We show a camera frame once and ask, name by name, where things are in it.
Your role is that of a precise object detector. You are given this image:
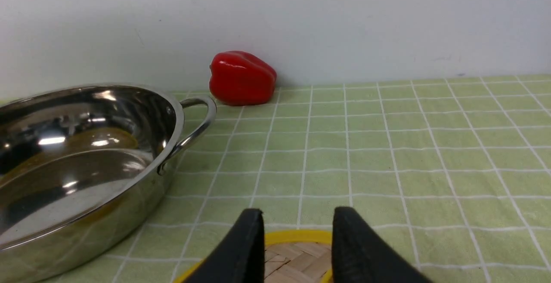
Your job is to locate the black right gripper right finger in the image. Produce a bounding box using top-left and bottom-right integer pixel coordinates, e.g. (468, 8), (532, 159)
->
(332, 206), (431, 283)

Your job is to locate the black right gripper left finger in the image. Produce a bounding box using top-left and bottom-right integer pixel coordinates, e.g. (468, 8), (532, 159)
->
(183, 209), (264, 283)

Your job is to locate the woven bamboo steamer lid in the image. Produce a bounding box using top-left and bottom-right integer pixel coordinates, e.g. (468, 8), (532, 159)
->
(173, 229), (334, 283)

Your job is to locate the stainless steel pot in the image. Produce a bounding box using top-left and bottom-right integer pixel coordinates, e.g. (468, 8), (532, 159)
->
(0, 83), (217, 283)

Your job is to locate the green checkered tablecloth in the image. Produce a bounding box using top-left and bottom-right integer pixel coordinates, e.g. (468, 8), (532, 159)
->
(50, 75), (551, 283)

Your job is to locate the red bell pepper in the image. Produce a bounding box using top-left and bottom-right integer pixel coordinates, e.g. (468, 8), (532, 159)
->
(209, 50), (277, 106)

